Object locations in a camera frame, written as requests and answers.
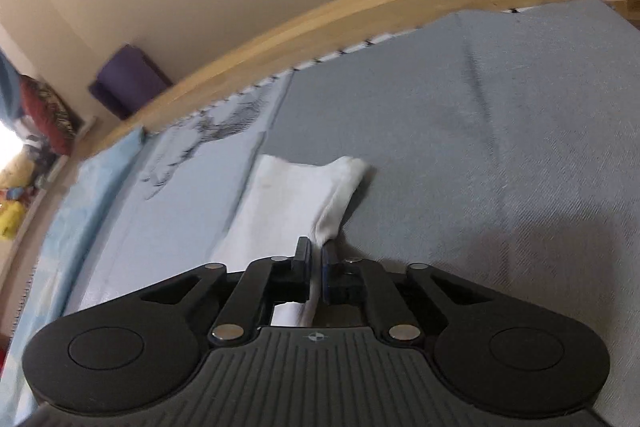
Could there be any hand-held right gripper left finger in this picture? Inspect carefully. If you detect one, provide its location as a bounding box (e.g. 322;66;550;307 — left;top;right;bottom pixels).
136;236;313;348

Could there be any dark red patterned cushion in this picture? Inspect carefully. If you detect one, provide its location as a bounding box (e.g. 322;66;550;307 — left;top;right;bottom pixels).
19;74;79;156

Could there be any light blue blanket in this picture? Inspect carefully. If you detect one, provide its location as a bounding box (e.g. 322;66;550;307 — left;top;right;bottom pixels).
10;127;147;358

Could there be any blue cloth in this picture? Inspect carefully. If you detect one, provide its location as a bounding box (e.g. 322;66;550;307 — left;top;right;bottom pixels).
0;51;24;124

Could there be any grey blanket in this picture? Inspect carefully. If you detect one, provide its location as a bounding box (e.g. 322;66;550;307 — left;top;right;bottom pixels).
270;0;640;427

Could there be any purple block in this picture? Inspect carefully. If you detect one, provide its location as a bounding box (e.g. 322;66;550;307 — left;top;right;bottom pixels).
89;44;174;120

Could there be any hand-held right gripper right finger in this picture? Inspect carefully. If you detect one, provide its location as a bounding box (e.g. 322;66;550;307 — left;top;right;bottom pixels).
320;241;495;348

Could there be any yellow plush toy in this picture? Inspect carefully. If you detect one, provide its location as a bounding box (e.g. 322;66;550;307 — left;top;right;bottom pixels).
0;199;27;242

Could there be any printed pale bed sheet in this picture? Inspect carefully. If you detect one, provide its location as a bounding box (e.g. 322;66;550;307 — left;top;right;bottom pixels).
65;74;296;313

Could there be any white small garment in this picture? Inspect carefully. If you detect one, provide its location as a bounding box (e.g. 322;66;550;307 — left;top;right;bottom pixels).
75;155;371;328

